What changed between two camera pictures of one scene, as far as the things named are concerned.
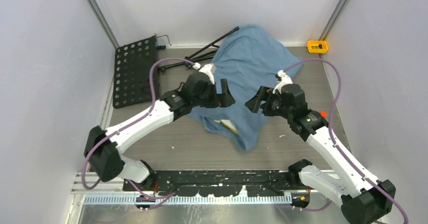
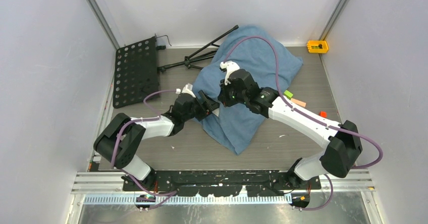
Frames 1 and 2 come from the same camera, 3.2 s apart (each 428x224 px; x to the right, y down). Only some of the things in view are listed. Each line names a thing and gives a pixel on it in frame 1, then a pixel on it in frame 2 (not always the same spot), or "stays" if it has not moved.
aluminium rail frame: (107, 188) stays
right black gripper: (265, 93) to (223, 96)
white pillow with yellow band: (228, 123) to (216, 112)
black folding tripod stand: (206, 53) stays
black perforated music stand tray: (131, 72) stays
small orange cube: (323, 114) stays
